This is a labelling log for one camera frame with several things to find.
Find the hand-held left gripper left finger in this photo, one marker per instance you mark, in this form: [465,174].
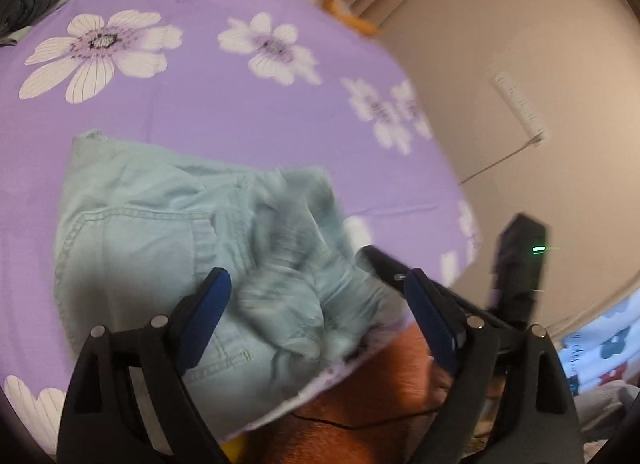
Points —
[205,319]

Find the purple floral bed sheet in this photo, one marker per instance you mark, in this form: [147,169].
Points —
[210,104]

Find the white wall power strip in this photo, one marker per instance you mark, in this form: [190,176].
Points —
[520,106]

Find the light blue pants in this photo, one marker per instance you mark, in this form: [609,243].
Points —
[150,204]

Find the orange fuzzy blanket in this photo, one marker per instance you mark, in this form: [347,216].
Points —
[360,394]

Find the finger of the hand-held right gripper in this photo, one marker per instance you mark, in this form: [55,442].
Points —
[382,261]

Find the white printed cloth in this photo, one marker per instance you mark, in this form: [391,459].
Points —
[605,339]

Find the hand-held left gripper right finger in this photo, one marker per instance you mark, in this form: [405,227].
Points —
[432,319]

